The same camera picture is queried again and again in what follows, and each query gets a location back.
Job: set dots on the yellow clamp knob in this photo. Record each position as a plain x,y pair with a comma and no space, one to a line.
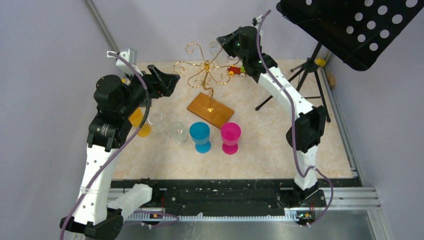
320,62

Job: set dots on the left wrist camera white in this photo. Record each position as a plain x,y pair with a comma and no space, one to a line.
129,55

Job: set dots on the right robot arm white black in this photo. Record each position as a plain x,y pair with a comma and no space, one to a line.
307,120

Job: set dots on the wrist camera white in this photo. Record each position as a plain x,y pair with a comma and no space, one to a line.
256,22
129,55

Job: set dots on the gold wire glass rack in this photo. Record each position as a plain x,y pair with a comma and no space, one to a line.
204,77

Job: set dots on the clear smooth wine glass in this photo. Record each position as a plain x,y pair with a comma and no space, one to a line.
158,124

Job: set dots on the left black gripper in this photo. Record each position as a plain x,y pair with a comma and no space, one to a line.
163,87

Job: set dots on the wooden rack base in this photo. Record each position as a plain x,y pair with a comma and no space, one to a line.
210,110

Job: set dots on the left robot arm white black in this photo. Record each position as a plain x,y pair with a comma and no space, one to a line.
95,216

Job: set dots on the toy brick car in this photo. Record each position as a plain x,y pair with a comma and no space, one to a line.
235,70

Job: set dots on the blue wine glass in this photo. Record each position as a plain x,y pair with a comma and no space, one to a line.
200,134

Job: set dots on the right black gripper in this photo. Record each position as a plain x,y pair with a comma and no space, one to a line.
225,40

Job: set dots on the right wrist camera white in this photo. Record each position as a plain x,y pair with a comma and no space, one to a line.
256,22

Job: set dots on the pink wine glass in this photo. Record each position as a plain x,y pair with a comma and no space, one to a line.
230,134

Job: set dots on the clear ribbed wine glass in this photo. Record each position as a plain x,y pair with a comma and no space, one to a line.
178,132

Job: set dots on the black music stand tray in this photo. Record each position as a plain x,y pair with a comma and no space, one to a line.
356,31

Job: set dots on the yellow wine glass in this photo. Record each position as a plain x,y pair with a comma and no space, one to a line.
136,119

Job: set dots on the aluminium corner post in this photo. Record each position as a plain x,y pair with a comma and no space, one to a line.
101,25

